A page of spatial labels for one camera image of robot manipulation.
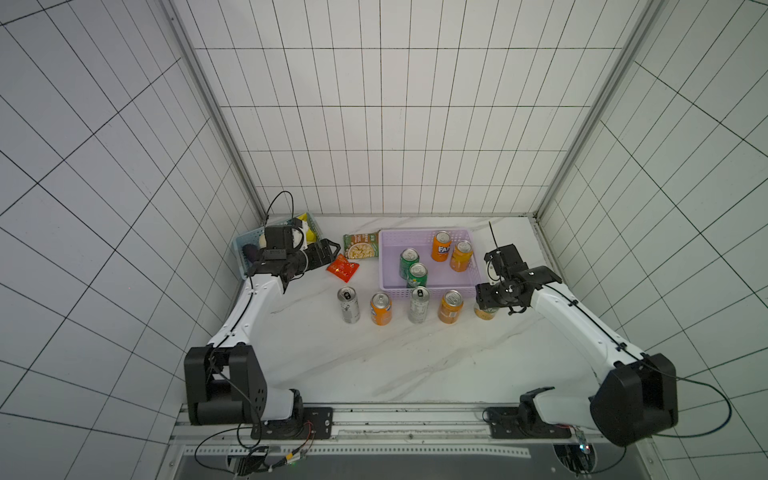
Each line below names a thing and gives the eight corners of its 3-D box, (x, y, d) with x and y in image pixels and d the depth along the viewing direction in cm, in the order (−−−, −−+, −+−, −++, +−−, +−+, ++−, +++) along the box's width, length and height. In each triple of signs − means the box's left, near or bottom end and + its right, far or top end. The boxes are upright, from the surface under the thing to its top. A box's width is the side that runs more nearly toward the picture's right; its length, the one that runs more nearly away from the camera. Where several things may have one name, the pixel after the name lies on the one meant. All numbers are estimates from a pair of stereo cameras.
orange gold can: (451, 272, 104) (457, 254, 96) (449, 257, 108) (454, 239, 100) (467, 272, 104) (474, 254, 96) (464, 257, 108) (470, 239, 100)
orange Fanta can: (432, 265, 107) (436, 245, 98) (430, 250, 112) (434, 230, 103) (446, 265, 107) (452, 245, 98) (444, 250, 112) (449, 230, 103)
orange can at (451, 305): (439, 324, 92) (445, 307, 83) (437, 307, 95) (442, 289, 86) (457, 324, 92) (465, 307, 83) (454, 307, 95) (461, 289, 86)
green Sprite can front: (407, 297, 98) (409, 279, 89) (406, 281, 103) (408, 262, 93) (424, 298, 98) (428, 279, 89) (423, 281, 103) (426, 262, 94)
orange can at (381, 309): (371, 325, 91) (370, 309, 83) (372, 309, 95) (370, 292, 86) (391, 325, 91) (391, 309, 83) (390, 309, 95) (391, 292, 86)
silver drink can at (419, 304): (409, 324, 92) (412, 303, 81) (408, 308, 95) (411, 286, 84) (426, 324, 92) (431, 303, 81) (424, 308, 95) (429, 286, 84)
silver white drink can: (342, 323, 92) (336, 302, 81) (343, 308, 95) (338, 286, 84) (360, 323, 92) (356, 302, 81) (360, 308, 95) (357, 286, 84)
